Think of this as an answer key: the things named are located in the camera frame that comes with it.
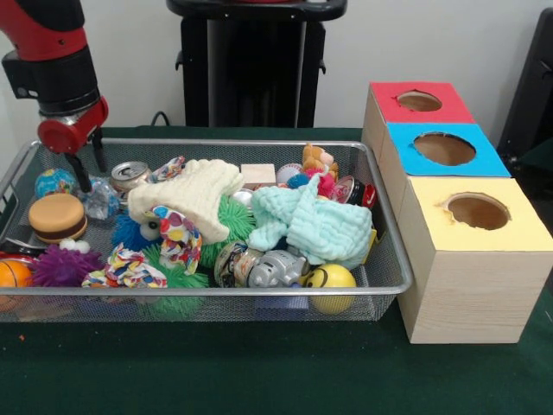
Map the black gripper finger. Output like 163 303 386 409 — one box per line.
65 153 93 195
92 128 108 173

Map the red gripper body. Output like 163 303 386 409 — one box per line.
37 95 110 156

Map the clear plastic packet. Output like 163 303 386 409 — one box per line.
78 176 121 220

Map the shallow mesh bin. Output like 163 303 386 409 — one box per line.
0 137 415 323

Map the wooden box with three holes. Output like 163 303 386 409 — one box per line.
361 80 553 346

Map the blue globe ball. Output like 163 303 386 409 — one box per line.
34 168 78 200

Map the foam burger toy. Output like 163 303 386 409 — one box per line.
28 193 89 246

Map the blue fuzzy toy with eyes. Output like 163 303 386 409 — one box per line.
111 214 163 252

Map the purple spiky rubber ball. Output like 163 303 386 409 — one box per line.
29 239 105 289

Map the colourful patterned cloth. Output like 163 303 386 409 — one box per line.
81 155 204 290

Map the small orange basketball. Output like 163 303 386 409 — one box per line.
0 259 35 312

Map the mint muslin cloth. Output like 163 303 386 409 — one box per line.
249 172 375 265

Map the smooth yellow ball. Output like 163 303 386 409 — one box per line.
304 263 358 315

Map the dark green table cloth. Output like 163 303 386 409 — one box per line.
516 137 553 168
0 125 553 415

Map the black stand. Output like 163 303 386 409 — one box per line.
496 6 553 156

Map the black cable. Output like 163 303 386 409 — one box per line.
150 111 187 127

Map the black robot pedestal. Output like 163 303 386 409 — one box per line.
166 0 349 129

